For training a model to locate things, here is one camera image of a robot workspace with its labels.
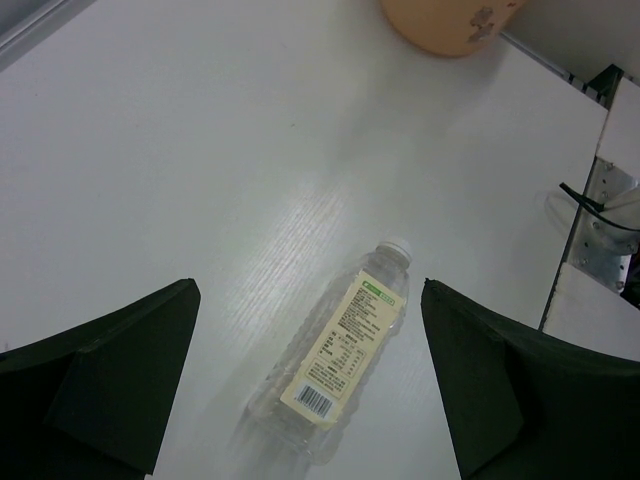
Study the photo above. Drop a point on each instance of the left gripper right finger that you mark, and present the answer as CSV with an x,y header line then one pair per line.
x,y
521,404

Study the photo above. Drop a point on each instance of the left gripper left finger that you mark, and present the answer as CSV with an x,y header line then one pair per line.
x,y
93,402

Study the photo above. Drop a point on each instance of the yellow label bottle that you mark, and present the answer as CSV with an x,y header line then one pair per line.
x,y
310,395

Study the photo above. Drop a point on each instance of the orange bin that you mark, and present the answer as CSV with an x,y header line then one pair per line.
x,y
450,28

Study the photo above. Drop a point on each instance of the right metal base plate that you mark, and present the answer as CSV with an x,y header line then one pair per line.
x,y
613,267

